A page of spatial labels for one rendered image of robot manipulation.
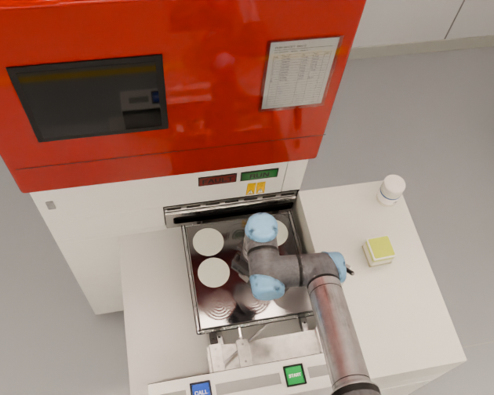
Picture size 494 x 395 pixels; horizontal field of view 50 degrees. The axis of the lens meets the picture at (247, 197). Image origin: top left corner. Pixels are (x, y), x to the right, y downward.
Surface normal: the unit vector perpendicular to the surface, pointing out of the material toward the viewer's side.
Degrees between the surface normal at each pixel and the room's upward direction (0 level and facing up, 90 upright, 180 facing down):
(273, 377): 0
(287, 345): 0
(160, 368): 0
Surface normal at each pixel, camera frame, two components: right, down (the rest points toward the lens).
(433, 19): 0.18, 0.85
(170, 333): 0.07, -0.51
